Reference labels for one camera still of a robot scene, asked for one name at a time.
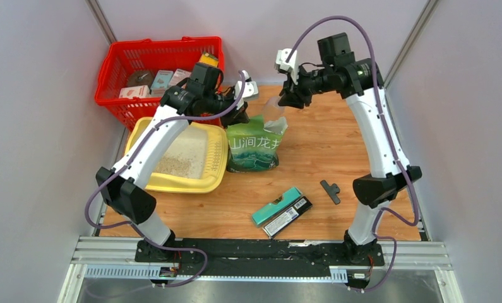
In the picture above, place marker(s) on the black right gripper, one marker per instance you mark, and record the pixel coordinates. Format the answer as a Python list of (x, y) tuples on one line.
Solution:
[(294, 95)]

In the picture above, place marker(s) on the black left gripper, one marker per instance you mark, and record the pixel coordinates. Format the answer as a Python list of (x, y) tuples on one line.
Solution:
[(236, 117)]

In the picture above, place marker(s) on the clear plastic litter scoop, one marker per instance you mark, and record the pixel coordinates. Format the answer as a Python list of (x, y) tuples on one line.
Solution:
[(273, 116)]

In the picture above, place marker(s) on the green cat litter bag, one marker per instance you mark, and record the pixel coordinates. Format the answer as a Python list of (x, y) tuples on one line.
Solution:
[(253, 145)]

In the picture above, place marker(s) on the black bag sealing clip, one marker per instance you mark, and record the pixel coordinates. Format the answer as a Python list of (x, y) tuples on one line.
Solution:
[(332, 191)]

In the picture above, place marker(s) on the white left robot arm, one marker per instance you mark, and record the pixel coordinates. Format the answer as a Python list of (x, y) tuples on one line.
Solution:
[(197, 98)]

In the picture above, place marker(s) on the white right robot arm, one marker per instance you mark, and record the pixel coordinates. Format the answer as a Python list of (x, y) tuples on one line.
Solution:
[(362, 89)]

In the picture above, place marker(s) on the yellow litter box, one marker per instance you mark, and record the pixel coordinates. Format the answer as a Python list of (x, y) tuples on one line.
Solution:
[(194, 163)]

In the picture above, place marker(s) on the pink white small box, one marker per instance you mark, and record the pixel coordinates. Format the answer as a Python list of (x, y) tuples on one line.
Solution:
[(178, 76)]

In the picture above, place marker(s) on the teal small box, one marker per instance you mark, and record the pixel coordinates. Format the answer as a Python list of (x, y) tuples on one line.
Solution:
[(161, 82)]

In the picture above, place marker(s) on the white red small box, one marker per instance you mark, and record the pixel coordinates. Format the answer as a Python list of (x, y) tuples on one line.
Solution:
[(142, 91)]

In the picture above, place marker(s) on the yellow green sponge pack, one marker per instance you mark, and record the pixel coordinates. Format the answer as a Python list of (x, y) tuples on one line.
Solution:
[(209, 59)]

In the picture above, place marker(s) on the teal spirit level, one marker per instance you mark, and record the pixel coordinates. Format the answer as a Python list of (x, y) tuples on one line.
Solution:
[(271, 209)]

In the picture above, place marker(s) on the brown round lid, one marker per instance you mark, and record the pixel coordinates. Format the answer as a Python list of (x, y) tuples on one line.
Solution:
[(140, 77)]

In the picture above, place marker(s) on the black RAM stick package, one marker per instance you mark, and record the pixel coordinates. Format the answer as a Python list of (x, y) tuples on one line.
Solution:
[(282, 220)]

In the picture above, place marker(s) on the red plastic shopping basket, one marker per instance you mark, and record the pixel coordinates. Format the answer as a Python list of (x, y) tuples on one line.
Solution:
[(126, 57)]

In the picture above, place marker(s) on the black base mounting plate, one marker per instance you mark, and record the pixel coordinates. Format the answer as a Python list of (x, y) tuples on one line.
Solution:
[(252, 257)]

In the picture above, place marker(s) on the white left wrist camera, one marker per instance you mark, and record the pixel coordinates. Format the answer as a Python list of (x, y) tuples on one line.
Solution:
[(246, 89)]

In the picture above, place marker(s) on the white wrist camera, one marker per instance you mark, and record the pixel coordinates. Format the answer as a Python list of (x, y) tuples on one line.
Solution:
[(246, 89), (286, 63)]

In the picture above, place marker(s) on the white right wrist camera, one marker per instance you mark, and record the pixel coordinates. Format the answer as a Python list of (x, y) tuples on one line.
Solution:
[(286, 63)]

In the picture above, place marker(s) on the aluminium frame rail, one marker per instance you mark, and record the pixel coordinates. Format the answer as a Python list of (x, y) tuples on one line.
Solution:
[(411, 39)]

